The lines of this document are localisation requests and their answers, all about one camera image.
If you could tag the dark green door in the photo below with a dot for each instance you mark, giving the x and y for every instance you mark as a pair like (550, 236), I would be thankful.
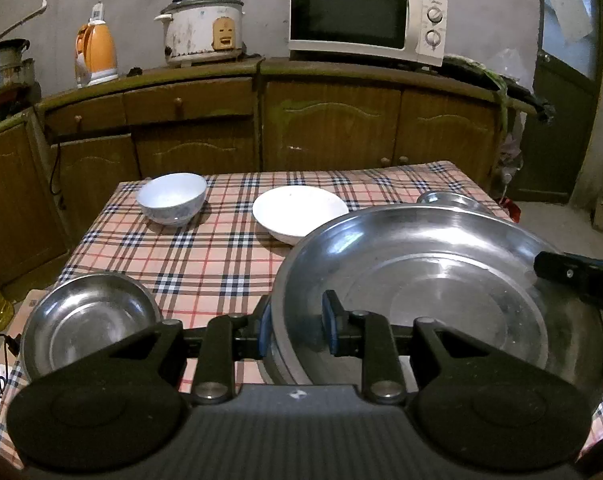
(551, 135)

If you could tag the green leafy vegetables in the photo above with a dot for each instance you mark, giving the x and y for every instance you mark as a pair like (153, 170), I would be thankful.
(501, 90)

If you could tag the stacked steel steamer pot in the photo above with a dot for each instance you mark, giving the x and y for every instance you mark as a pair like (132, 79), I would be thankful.
(1, 67)

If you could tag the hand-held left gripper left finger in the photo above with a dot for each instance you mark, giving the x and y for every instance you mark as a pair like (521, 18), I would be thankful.
(265, 332)

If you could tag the plaid tablecloth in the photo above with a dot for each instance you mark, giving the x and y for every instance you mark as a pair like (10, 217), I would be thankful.
(221, 260)

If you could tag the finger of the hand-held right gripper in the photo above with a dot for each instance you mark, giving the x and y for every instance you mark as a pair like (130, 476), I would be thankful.
(571, 275)

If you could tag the crumpled white plastic bag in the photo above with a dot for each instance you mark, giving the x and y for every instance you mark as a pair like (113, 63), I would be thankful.
(511, 155)

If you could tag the brown wooden kitchen cabinet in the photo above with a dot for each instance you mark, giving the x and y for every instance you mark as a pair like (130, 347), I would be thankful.
(331, 125)

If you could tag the wide white bowl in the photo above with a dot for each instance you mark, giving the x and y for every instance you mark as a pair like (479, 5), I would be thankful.
(296, 210)

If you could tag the large steel plate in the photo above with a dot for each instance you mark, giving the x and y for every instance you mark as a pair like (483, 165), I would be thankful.
(281, 370)

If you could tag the red plastic bag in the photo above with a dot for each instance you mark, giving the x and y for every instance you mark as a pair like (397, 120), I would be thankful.
(512, 210)

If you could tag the orange electric kettle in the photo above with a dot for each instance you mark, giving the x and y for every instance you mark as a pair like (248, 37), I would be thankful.
(99, 52)

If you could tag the large steel basin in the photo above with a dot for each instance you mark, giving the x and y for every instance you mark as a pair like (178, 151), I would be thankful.
(431, 270)

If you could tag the small patterned white bowl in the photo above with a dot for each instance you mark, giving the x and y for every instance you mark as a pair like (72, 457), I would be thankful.
(171, 197)

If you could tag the small steel bowl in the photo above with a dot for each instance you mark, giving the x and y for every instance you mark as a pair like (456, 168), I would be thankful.
(91, 320)

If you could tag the black power adapter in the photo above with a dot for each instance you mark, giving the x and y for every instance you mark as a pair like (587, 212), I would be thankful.
(12, 344)

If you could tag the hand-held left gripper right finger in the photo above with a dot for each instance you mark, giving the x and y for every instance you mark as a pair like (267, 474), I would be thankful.
(330, 325)

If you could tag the white microwave oven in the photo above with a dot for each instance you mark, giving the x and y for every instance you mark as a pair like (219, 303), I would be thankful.
(351, 12)

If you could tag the white rice cooker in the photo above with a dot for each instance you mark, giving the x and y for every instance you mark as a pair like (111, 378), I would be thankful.
(196, 35)

